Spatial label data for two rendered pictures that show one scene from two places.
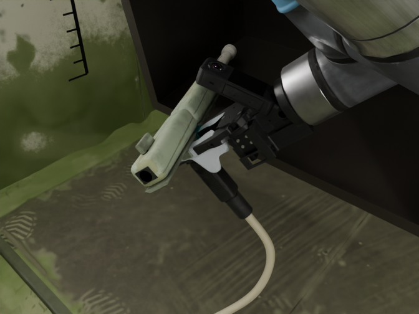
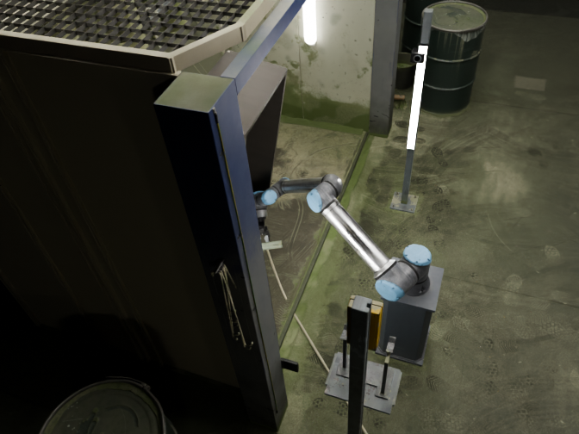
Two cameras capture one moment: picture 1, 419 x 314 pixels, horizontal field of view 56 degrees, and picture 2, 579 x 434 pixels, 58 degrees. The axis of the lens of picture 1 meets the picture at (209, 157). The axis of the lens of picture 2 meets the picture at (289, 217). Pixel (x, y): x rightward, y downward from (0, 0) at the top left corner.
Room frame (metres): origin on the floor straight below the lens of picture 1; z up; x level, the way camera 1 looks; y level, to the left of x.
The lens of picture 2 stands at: (1.00, 2.21, 3.13)
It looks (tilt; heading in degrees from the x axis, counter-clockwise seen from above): 47 degrees down; 253
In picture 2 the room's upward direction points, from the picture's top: 6 degrees counter-clockwise
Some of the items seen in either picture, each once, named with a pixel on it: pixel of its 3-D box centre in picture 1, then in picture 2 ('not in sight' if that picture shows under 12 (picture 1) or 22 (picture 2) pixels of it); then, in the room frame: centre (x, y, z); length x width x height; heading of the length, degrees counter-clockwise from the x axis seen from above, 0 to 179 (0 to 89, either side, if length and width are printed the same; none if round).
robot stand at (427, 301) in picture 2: not in sight; (407, 313); (-0.15, 0.74, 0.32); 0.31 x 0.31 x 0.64; 49
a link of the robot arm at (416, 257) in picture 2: not in sight; (415, 263); (-0.15, 0.74, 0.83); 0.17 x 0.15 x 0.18; 24
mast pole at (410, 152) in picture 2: not in sight; (414, 121); (-0.80, -0.37, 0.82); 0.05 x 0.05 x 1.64; 49
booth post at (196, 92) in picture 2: not in sight; (245, 308); (0.83, 0.85, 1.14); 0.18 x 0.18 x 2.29; 49
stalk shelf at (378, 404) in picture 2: not in sight; (362, 381); (0.42, 1.22, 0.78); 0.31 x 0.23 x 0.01; 139
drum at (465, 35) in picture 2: not in sight; (446, 59); (-1.85, -1.49, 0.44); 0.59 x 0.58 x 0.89; 63
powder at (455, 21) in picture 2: not in sight; (454, 16); (-1.86, -1.50, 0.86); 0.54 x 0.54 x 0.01
